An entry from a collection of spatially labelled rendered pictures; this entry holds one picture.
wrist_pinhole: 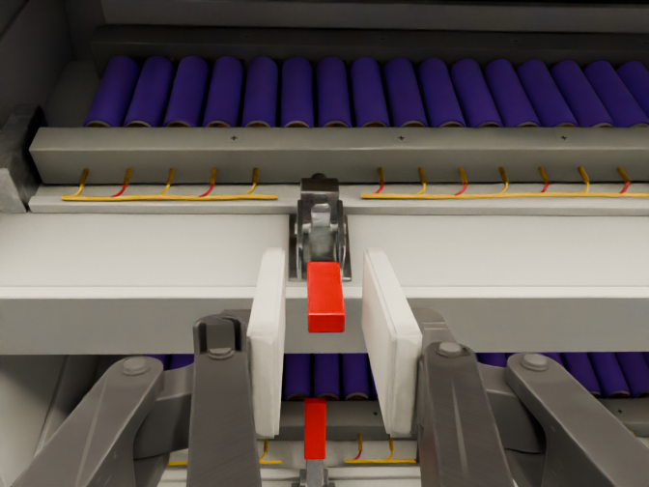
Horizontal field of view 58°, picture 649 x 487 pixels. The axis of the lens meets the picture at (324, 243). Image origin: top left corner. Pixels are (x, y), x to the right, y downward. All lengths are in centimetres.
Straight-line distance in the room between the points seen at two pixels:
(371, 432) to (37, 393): 21
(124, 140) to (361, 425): 23
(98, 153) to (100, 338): 9
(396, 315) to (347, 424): 25
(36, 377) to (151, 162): 15
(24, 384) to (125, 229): 12
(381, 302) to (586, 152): 18
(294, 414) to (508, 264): 19
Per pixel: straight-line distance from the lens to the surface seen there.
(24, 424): 37
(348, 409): 40
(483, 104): 34
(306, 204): 26
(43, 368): 39
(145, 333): 28
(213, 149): 29
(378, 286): 18
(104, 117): 33
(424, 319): 17
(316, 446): 35
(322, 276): 21
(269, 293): 17
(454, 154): 30
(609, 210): 32
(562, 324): 29
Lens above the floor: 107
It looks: 29 degrees down
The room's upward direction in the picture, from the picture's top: 1 degrees clockwise
